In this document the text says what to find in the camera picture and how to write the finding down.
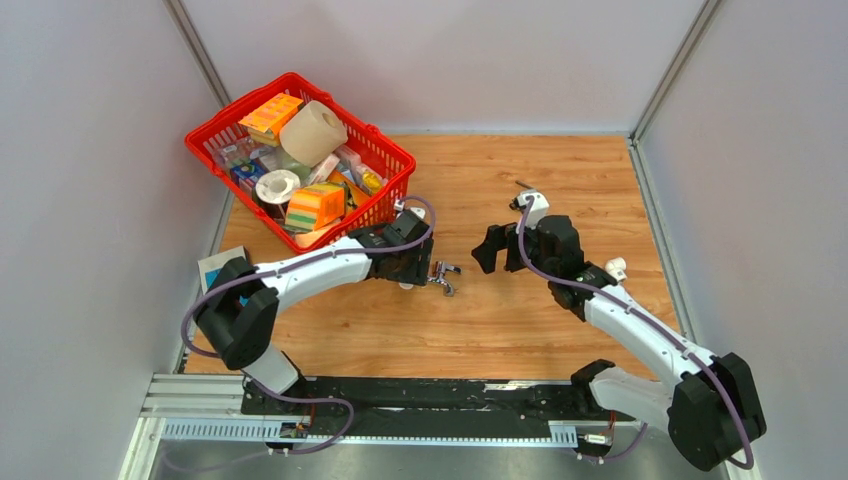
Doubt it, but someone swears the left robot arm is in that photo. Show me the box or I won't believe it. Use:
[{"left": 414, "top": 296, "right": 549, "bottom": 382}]
[{"left": 187, "top": 209, "right": 433, "bottom": 415}]

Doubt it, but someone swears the blue small box in basket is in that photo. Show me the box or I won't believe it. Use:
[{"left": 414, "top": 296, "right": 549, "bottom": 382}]
[{"left": 229, "top": 160, "right": 267, "bottom": 194}]

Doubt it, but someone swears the orange striped sponge box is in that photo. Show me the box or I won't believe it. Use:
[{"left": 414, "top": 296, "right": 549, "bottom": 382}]
[{"left": 284, "top": 183, "right": 347, "bottom": 231}]

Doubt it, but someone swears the brown toilet paper roll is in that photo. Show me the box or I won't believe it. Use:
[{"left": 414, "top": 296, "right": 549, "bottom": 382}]
[{"left": 279, "top": 100, "right": 348, "bottom": 167}]

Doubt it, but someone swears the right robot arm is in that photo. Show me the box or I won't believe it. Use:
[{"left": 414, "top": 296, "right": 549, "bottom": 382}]
[{"left": 472, "top": 215, "right": 767, "bottom": 471}]

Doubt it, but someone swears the blue razor box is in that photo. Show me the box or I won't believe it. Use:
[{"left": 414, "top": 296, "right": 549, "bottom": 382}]
[{"left": 197, "top": 246, "right": 249, "bottom": 295}]

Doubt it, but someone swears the white tape roll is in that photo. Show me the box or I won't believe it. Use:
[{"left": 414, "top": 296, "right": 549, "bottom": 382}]
[{"left": 254, "top": 169, "right": 301, "bottom": 205}]

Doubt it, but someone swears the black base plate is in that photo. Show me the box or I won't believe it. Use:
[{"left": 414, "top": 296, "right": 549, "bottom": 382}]
[{"left": 241, "top": 376, "right": 630, "bottom": 456}]

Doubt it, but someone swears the red plastic shopping basket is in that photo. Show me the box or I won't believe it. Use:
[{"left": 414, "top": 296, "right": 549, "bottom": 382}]
[{"left": 184, "top": 72, "right": 416, "bottom": 254}]

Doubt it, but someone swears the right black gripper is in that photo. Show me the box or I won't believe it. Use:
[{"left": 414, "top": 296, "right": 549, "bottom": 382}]
[{"left": 471, "top": 214, "right": 556, "bottom": 281}]

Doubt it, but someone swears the yellow snack packet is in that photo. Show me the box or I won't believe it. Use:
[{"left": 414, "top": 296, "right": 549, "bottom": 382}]
[{"left": 356, "top": 165, "right": 386, "bottom": 196}]

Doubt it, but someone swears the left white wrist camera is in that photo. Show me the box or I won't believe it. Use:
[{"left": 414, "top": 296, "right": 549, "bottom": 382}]
[{"left": 393, "top": 200, "right": 429, "bottom": 222}]

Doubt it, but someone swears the orange patterned box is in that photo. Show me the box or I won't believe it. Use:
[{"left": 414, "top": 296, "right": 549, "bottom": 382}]
[{"left": 238, "top": 93, "right": 304, "bottom": 147}]

